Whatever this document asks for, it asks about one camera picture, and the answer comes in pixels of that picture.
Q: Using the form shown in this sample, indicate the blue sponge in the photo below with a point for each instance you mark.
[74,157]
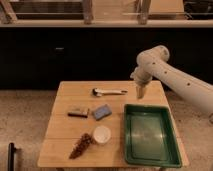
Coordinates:
[102,112]

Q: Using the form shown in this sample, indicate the green plastic tray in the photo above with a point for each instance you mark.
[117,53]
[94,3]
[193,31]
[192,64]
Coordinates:
[149,137]

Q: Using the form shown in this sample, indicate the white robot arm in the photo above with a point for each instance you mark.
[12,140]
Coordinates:
[153,63]

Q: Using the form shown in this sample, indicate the black post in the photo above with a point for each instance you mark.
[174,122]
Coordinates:
[11,154]

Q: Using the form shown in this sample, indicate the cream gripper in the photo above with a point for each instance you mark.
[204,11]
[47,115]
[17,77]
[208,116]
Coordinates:
[141,78]

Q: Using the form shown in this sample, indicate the wooden table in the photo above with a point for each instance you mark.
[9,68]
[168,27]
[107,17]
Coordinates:
[63,131]

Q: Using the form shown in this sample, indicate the white handled dish brush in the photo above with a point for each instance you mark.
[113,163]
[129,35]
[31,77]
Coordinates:
[101,92]

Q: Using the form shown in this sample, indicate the brown wooden block brush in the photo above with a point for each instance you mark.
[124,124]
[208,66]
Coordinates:
[78,112]

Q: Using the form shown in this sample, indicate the brown pine cone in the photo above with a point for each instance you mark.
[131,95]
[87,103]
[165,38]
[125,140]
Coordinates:
[82,144]

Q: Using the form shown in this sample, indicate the white paper cup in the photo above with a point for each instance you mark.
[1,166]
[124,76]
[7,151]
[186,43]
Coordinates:
[102,134]

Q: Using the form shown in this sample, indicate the dark cabinet counter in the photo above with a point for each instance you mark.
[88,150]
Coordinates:
[42,56]

